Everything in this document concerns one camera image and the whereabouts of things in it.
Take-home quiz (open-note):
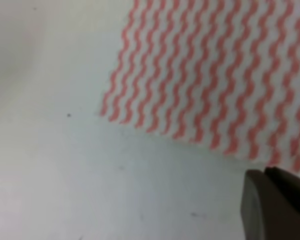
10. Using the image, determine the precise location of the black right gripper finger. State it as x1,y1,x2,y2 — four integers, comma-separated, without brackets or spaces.
240,167,300,240

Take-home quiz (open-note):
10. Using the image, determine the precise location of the pink white wavy striped towel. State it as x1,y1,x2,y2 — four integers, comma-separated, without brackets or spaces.
99,0,300,172

